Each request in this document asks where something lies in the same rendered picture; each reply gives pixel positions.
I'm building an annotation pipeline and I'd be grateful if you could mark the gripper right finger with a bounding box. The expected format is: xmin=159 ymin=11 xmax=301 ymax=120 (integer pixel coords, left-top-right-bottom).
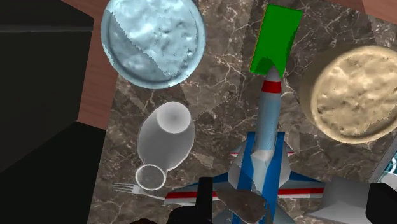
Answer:
xmin=365 ymin=182 xmax=397 ymax=224

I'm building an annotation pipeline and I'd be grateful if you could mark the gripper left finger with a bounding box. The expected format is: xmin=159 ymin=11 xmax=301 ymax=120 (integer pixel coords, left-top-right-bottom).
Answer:
xmin=167 ymin=176 xmax=215 ymax=224

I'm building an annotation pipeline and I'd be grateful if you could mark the pale grey angular block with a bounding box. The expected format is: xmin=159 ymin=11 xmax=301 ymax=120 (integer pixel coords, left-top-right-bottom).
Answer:
xmin=305 ymin=176 xmax=373 ymax=224

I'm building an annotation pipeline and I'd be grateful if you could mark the grey framed teal device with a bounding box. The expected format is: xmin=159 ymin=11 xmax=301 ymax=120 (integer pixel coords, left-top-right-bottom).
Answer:
xmin=368 ymin=141 xmax=397 ymax=191

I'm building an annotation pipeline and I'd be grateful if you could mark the grey glass vase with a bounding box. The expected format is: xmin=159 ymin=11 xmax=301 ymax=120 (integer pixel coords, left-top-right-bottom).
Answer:
xmin=135 ymin=101 xmax=196 ymax=192

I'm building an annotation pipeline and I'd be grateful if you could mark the silver fork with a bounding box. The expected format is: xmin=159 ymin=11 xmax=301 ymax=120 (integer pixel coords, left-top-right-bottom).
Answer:
xmin=111 ymin=182 xmax=166 ymax=202

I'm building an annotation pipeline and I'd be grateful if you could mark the blue red white toy airplane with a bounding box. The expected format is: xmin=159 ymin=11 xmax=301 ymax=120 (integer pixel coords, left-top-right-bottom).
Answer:
xmin=163 ymin=65 xmax=326 ymax=224

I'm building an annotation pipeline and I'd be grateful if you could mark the beige bowl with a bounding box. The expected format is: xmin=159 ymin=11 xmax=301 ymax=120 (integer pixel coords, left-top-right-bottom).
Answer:
xmin=298 ymin=45 xmax=397 ymax=145

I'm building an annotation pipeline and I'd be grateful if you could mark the light blue bowl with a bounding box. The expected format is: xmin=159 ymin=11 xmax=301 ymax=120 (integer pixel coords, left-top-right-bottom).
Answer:
xmin=100 ymin=0 xmax=207 ymax=90

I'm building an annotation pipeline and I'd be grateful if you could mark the green flat box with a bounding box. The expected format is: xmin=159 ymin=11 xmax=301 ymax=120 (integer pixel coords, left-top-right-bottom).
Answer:
xmin=249 ymin=3 xmax=303 ymax=79

